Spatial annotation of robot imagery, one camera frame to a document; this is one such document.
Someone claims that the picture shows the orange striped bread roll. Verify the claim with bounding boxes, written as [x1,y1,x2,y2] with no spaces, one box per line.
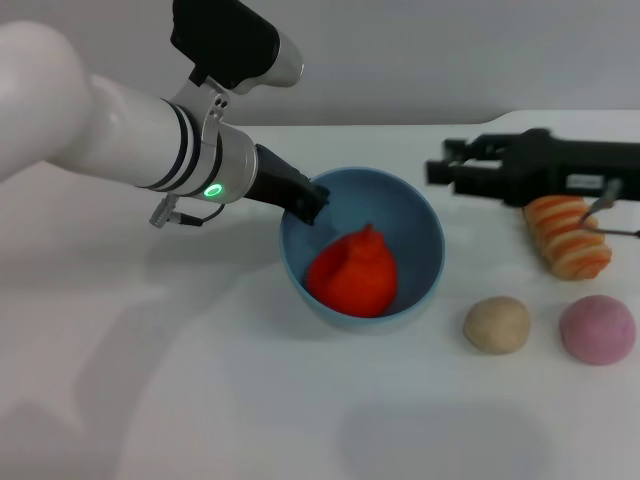
[523,195,613,281]

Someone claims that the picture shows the right arm cable with plug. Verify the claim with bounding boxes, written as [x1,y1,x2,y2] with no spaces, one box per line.
[578,178,640,239]

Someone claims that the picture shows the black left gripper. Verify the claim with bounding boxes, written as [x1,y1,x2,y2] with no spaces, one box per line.
[248,143,333,227]

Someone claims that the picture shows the pink round bun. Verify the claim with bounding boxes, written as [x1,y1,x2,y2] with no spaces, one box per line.
[558,294,637,366]

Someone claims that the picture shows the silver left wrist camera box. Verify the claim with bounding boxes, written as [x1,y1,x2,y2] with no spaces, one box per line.
[168,0,306,126]

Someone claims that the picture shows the blue bowl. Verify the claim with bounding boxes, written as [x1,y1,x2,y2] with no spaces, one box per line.
[278,166,447,337]

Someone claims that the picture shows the arm cable with plug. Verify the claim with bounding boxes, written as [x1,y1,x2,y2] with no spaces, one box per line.
[578,178,640,239]
[149,194,225,230]

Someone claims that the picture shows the orange toy fruit with stem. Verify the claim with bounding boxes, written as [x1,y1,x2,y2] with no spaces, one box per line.
[305,223,401,320]

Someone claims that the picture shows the left arm cable with plug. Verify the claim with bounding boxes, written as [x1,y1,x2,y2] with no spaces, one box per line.
[149,194,225,230]

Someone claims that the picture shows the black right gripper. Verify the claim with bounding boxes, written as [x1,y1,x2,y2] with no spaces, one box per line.
[424,127,640,210]

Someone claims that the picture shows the beige round bun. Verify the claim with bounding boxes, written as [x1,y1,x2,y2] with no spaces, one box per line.
[462,295,531,355]

